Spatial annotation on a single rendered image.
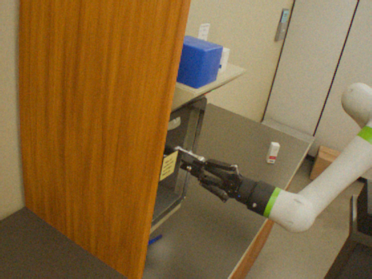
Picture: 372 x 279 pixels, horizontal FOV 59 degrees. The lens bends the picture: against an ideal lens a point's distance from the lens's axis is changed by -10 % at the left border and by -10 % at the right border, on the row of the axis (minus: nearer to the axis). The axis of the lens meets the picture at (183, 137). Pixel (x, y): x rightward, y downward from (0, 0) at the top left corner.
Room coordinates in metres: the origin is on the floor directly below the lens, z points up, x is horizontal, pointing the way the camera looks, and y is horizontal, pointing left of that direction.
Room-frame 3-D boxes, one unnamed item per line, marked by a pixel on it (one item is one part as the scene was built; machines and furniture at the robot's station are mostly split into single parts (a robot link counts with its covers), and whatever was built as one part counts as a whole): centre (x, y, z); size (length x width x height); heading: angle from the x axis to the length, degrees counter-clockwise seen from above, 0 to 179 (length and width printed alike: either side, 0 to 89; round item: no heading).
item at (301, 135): (3.40, -1.06, 0.17); 0.60 x 0.42 x 0.33; 63
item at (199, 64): (0.81, 0.01, 1.56); 0.10 x 0.10 x 0.09; 65
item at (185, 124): (0.91, 0.02, 1.19); 0.30 x 0.01 x 0.40; 154
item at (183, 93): (0.89, -0.02, 1.46); 0.32 x 0.11 x 0.10; 155
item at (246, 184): (0.87, -0.19, 1.20); 0.09 x 0.07 x 0.08; 64
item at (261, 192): (0.84, -0.25, 1.20); 0.12 x 0.06 x 0.09; 154
